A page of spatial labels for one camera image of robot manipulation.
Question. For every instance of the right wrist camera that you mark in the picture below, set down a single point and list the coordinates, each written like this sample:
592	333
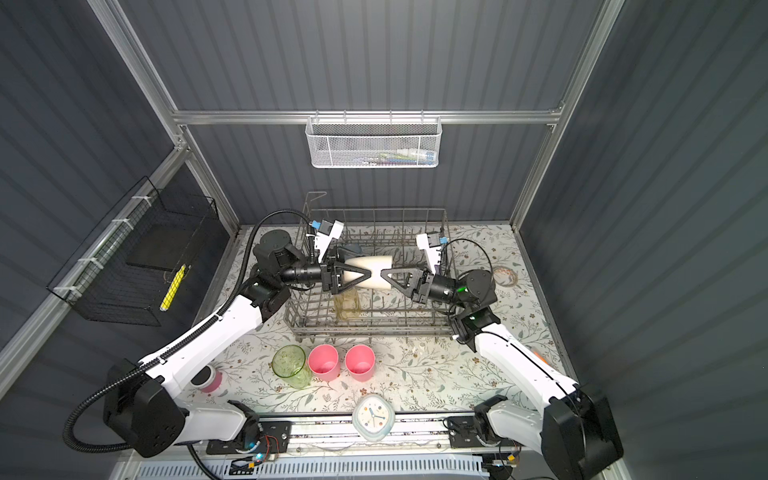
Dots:
432	245

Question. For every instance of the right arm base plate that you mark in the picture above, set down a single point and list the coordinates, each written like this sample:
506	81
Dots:
462	432

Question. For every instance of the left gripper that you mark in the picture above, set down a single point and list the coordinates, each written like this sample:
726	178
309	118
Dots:
332	280

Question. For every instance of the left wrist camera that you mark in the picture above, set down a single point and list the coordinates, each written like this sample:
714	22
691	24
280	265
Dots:
323	233

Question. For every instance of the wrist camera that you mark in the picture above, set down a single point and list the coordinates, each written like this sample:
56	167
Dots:
323	233
432	245

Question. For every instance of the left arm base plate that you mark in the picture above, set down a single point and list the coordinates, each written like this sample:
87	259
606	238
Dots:
257	438

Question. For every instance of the grey wire dish rack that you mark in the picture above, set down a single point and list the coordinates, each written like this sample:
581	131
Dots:
372	231

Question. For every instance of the yellow marker in black basket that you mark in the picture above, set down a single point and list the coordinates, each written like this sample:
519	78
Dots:
173	289

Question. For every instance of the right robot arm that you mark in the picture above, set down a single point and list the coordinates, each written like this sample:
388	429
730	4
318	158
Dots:
571	426

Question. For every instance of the black wire wall basket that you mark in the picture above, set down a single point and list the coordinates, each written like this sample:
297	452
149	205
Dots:
131	272

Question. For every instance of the yellow transparent cup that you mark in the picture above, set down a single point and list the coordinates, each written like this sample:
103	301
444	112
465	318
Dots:
347	305

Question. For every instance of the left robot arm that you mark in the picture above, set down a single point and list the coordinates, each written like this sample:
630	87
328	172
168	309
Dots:
140	399

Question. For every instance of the beige cup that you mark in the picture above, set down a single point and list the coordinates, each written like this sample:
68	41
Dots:
375	265

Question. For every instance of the white square clock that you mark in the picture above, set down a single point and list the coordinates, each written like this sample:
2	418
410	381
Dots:
373	417

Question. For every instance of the pink cup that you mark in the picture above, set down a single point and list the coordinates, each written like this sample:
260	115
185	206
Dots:
360	361
324	362

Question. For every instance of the markers in white basket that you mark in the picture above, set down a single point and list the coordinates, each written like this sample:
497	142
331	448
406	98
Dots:
401	157

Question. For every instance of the green transparent cup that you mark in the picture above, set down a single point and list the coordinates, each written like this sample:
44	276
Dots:
290	365

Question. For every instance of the white mesh wall basket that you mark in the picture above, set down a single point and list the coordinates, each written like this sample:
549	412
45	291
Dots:
336	145

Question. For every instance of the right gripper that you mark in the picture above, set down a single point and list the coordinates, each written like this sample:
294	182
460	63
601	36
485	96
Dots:
421	292

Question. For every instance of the black pad in basket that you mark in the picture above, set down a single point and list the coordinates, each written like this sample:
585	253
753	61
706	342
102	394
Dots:
160	248

